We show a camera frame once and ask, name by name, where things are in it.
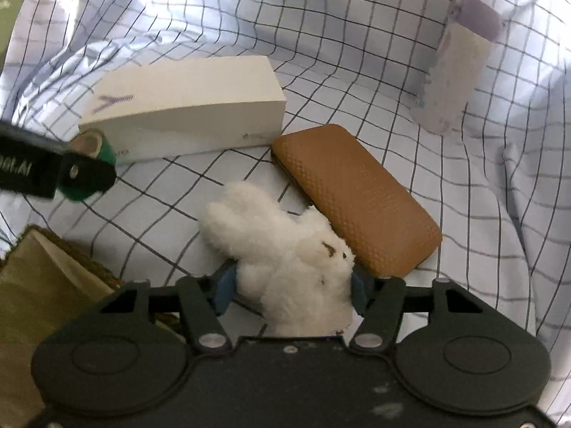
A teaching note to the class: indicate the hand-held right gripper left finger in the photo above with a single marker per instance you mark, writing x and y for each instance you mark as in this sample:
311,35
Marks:
225,290

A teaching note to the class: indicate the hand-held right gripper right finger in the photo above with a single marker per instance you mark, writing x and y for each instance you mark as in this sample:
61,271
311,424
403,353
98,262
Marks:
360,292

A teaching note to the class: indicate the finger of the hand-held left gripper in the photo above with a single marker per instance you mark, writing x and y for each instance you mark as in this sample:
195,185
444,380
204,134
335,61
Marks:
84,176

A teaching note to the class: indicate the green wooden peg toy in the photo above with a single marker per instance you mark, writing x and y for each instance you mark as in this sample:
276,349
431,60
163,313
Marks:
105,151

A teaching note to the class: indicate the white plush toy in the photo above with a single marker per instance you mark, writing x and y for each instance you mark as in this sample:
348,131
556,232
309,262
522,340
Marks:
285,267

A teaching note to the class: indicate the woven basket with beige lining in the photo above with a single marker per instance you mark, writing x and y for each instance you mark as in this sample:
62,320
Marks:
40,285

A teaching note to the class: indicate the brown textured case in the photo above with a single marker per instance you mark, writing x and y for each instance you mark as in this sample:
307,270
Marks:
352,187

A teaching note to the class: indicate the white cardboard box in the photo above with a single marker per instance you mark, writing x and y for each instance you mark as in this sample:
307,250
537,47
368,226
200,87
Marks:
187,93

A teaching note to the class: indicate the white bottle with purple lid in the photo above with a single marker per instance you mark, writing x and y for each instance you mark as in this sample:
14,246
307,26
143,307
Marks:
450,71

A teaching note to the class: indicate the white checked cloth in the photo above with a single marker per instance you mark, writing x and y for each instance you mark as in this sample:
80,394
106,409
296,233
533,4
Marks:
401,31

